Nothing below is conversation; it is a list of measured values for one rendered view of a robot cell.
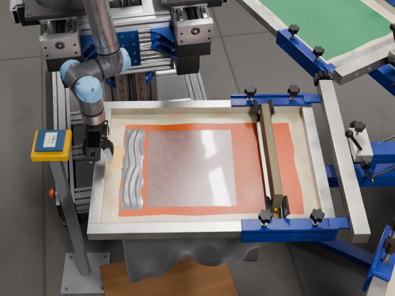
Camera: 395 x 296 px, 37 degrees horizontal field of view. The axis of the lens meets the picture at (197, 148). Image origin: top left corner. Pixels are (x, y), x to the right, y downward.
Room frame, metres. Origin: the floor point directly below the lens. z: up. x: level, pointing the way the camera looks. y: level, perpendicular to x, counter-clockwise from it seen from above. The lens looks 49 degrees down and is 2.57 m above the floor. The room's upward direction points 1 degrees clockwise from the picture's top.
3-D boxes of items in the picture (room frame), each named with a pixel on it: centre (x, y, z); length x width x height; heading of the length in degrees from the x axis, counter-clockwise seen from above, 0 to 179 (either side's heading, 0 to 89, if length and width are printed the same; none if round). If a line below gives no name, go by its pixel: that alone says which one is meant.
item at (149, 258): (1.10, 0.01, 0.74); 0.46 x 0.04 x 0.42; 92
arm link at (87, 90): (1.32, 0.34, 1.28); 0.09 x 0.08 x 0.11; 33
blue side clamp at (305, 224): (1.04, -0.29, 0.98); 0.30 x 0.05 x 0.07; 92
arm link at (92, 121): (1.31, 0.34, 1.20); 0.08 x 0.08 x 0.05
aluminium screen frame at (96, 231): (1.31, -0.04, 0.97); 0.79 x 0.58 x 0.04; 92
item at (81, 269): (1.41, 0.53, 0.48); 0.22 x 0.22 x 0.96; 2
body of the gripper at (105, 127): (1.32, 0.33, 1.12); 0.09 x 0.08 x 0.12; 2
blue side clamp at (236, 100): (1.59, -0.27, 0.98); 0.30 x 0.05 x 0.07; 92
